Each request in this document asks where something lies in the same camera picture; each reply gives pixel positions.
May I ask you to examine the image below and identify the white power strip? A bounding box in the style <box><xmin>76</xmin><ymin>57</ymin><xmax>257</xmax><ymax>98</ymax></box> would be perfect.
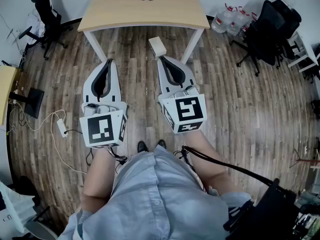
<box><xmin>56</xmin><ymin>118</ymin><xmax>69</xmax><ymax>138</ymax></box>

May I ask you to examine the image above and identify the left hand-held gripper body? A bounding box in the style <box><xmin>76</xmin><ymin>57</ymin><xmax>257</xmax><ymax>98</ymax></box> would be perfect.
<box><xmin>79</xmin><ymin>100</ymin><xmax>130</xmax><ymax>149</ymax></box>

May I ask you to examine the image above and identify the white desk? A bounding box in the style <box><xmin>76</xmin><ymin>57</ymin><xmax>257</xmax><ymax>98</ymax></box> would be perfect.
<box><xmin>286</xmin><ymin>30</ymin><xmax>320</xmax><ymax>74</ymax></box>

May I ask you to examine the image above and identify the person's light blue shirt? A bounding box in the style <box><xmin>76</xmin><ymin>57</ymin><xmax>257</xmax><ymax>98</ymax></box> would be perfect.
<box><xmin>57</xmin><ymin>145</ymin><xmax>252</xmax><ymax>240</ymax></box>

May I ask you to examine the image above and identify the white cable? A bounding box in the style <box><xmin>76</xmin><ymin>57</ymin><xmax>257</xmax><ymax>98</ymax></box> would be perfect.
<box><xmin>7</xmin><ymin>101</ymin><xmax>88</xmax><ymax>175</ymax></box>

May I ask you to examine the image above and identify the large clear water bottle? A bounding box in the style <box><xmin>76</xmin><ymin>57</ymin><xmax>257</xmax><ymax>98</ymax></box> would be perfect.
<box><xmin>239</xmin><ymin>12</ymin><xmax>258</xmax><ymax>35</ymax></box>
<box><xmin>226</xmin><ymin>7</ymin><xmax>247</xmax><ymax>37</ymax></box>
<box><xmin>211</xmin><ymin>5</ymin><xmax>235</xmax><ymax>34</ymax></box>

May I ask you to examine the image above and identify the white table leg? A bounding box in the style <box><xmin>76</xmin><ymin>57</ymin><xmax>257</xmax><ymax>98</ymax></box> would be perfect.
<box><xmin>180</xmin><ymin>28</ymin><xmax>205</xmax><ymax>65</ymax></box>
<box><xmin>83</xmin><ymin>30</ymin><xmax>109</xmax><ymax>63</ymax></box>

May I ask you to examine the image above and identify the black mesh office chair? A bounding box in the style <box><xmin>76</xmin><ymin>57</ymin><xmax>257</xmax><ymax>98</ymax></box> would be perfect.
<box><xmin>229</xmin><ymin>0</ymin><xmax>296</xmax><ymax>77</ymax></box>
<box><xmin>271</xmin><ymin>0</ymin><xmax>303</xmax><ymax>41</ymax></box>

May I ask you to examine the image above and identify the black office chair with headrest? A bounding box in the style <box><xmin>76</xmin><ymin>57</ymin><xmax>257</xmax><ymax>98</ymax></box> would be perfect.
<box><xmin>18</xmin><ymin>0</ymin><xmax>74</xmax><ymax>61</ymax></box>

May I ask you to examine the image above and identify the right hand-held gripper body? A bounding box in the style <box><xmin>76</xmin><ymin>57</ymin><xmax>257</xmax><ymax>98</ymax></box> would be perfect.
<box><xmin>157</xmin><ymin>83</ymin><xmax>208</xmax><ymax>135</ymax></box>

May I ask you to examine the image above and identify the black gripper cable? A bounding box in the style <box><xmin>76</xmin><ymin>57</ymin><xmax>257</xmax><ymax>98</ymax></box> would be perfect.
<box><xmin>181</xmin><ymin>145</ymin><xmax>278</xmax><ymax>185</ymax></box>

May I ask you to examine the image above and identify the small white box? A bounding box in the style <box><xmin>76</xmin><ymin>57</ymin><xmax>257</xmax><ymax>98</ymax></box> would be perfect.
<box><xmin>148</xmin><ymin>36</ymin><xmax>168</xmax><ymax>58</ymax></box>

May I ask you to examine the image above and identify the person's left forearm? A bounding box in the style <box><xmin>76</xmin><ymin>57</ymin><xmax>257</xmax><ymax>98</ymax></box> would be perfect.
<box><xmin>81</xmin><ymin>145</ymin><xmax>119</xmax><ymax>214</ymax></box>

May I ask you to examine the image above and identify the black equipment box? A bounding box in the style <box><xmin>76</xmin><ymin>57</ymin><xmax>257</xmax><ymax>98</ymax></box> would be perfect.
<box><xmin>223</xmin><ymin>178</ymin><xmax>301</xmax><ymax>240</ymax></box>

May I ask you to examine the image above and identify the white plastic bag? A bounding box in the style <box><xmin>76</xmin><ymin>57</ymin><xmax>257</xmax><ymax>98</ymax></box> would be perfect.
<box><xmin>24</xmin><ymin>8</ymin><xmax>48</xmax><ymax>46</ymax></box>

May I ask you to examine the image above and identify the person's right forearm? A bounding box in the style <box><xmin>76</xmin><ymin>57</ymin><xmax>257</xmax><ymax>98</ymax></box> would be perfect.
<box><xmin>183</xmin><ymin>130</ymin><xmax>243</xmax><ymax>198</ymax></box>

